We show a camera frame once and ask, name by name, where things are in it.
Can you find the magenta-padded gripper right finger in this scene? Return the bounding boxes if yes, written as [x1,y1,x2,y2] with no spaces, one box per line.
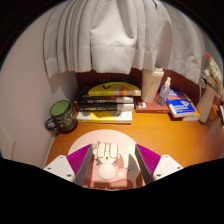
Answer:
[134,143,184,185]

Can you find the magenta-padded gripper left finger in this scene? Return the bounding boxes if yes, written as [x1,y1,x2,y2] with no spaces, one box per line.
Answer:
[44,144,94,187]

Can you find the white computer mouse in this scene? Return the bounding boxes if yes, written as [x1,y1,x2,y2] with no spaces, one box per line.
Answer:
[92,141,121,182]

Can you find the round pink cartoon mouse pad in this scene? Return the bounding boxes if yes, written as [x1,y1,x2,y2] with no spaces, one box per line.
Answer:
[67,129,148,190]

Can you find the dark green mug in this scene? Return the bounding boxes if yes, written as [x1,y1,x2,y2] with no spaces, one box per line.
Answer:
[44,99,79,135]

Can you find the maroon flat notebook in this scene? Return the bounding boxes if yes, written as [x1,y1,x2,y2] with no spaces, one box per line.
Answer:
[134,93,171,114]

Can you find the blue book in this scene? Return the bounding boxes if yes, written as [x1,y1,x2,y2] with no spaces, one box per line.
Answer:
[164,87,198,119]

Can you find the clear spray bottle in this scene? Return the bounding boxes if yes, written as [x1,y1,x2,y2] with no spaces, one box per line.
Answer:
[156,76,172,108]

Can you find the white ceramic pitcher vase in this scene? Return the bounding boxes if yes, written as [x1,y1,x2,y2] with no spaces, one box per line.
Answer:
[195,83,219,124]

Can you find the cream tumbler with lid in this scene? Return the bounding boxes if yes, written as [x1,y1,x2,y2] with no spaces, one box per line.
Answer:
[140,67,165,104]

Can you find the yellow and black book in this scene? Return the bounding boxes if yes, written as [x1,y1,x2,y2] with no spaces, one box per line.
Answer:
[73,77,143,101]

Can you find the white flower bouquet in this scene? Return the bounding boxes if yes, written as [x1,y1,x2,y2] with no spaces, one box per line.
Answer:
[202,51,224,99]

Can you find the white curtain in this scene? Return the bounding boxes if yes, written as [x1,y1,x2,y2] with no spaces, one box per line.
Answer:
[43,0,218,84]

